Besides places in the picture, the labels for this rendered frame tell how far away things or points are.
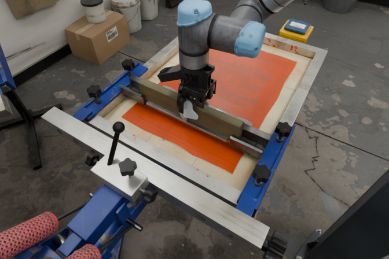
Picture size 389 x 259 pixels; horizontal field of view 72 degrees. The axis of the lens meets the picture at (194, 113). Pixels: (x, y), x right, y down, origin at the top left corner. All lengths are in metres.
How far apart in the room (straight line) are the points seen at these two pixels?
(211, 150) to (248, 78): 0.37
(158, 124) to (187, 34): 0.37
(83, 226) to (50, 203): 1.34
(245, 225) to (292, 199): 1.28
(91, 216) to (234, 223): 0.31
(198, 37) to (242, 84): 0.46
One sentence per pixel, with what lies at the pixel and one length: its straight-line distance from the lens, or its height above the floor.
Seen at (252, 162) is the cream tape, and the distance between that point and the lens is 0.81.
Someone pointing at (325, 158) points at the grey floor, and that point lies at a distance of 2.15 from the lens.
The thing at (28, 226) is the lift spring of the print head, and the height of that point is 1.09.
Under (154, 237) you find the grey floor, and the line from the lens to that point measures 1.72.
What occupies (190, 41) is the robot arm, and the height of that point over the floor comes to 1.29.
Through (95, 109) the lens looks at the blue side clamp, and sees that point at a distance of 0.91.
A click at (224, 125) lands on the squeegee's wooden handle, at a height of 1.04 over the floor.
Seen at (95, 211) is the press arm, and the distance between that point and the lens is 0.67.
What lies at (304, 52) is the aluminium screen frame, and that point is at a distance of 1.23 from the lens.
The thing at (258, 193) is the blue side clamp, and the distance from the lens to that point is 0.71.
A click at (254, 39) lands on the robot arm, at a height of 1.33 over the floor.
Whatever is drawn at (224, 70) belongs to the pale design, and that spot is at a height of 0.95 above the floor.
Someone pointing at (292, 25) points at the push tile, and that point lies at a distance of 1.42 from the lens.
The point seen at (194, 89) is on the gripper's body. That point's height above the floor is 1.15.
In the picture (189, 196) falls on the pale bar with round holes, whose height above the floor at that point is 1.04.
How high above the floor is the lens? 1.62
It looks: 47 degrees down
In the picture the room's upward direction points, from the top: straight up
